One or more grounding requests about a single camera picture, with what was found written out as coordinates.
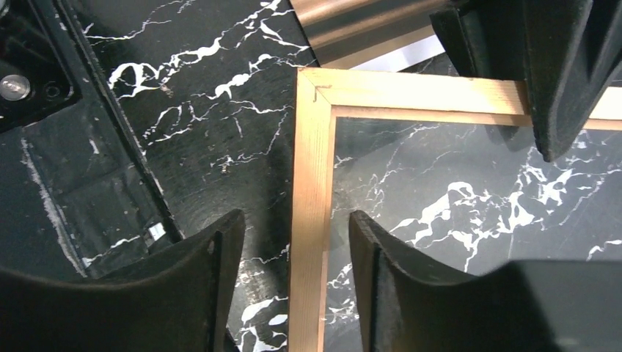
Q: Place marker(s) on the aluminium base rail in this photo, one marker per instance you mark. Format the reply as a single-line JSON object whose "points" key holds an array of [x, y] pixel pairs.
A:
{"points": [[77, 200]]}

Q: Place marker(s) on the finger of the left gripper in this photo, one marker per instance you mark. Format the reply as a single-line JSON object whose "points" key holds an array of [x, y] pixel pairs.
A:
{"points": [[567, 53]]}

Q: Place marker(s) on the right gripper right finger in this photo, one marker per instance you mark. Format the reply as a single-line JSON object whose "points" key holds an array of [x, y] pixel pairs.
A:
{"points": [[408, 301]]}

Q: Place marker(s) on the printed photo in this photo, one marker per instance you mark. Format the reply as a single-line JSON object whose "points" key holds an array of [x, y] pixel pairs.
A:
{"points": [[379, 35]]}

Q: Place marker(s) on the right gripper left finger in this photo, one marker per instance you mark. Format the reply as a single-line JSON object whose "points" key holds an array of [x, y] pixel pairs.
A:
{"points": [[177, 299]]}

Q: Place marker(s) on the wooden picture frame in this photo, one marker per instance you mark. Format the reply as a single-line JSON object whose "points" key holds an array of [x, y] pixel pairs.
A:
{"points": [[322, 96]]}

